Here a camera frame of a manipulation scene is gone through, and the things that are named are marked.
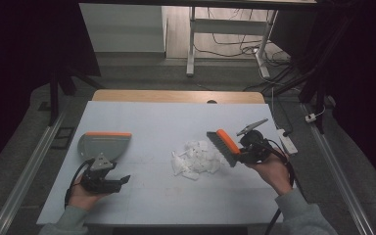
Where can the small white adapter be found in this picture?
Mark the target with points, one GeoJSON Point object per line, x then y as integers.
{"type": "Point", "coordinates": [310, 117]}

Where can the pile of white paper scraps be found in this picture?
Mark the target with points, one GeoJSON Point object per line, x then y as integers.
{"type": "Point", "coordinates": [197, 160]}

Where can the black curtain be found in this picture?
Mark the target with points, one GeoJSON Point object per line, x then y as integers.
{"type": "Point", "coordinates": [19, 58]}
{"type": "Point", "coordinates": [368, 81]}

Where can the black table grommet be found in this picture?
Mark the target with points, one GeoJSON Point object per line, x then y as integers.
{"type": "Point", "coordinates": [211, 102]}

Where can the wooden table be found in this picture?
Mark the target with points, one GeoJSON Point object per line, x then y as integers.
{"type": "Point", "coordinates": [176, 96]}

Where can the white desk frame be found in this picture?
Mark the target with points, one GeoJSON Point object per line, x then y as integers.
{"type": "Point", "coordinates": [228, 26]}

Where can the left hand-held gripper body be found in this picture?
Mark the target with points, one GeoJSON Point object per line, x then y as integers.
{"type": "Point", "coordinates": [101, 163]}

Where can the aluminium rail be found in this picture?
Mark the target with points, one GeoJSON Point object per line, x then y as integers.
{"type": "Point", "coordinates": [29, 163]}
{"type": "Point", "coordinates": [339, 173]}

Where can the white power strip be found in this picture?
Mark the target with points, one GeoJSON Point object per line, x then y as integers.
{"type": "Point", "coordinates": [289, 145]}

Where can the black floor frame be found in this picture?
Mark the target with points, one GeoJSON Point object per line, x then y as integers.
{"type": "Point", "coordinates": [62, 137]}

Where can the person's left hand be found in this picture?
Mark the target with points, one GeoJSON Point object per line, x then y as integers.
{"type": "Point", "coordinates": [84, 199]}

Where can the light grey board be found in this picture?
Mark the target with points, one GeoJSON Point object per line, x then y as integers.
{"type": "Point", "coordinates": [143, 117]}

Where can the white cabinet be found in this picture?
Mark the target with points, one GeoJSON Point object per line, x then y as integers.
{"type": "Point", "coordinates": [120, 29]}

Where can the black stand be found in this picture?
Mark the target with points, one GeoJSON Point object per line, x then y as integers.
{"type": "Point", "coordinates": [54, 94]}
{"type": "Point", "coordinates": [319, 75]}

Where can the orange brush with grey bristles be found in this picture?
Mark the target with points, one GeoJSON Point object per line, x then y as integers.
{"type": "Point", "coordinates": [227, 141]}

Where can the person's right hand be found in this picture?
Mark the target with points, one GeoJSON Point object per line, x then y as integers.
{"type": "Point", "coordinates": [272, 174]}

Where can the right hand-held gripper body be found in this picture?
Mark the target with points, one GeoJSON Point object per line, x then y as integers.
{"type": "Point", "coordinates": [256, 143]}

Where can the black plug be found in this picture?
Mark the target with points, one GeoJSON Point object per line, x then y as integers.
{"type": "Point", "coordinates": [286, 133]}

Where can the grey dustpan with orange edge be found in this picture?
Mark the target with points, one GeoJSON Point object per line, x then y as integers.
{"type": "Point", "coordinates": [106, 147]}

